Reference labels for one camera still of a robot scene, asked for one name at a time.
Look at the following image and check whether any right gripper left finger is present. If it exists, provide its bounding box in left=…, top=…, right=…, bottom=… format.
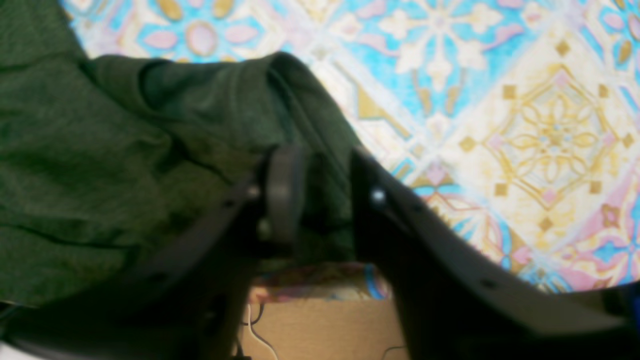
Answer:
left=1, top=145, right=305, bottom=360

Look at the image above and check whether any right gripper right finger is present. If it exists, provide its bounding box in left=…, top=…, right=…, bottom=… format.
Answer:
left=350, top=148, right=639, bottom=360

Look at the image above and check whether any dark green long-sleeve shirt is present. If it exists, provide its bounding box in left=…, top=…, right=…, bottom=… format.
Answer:
left=0, top=0, right=360, bottom=306

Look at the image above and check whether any colourful patterned tablecloth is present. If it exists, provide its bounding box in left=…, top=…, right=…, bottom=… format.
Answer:
left=62, top=0, right=640, bottom=293

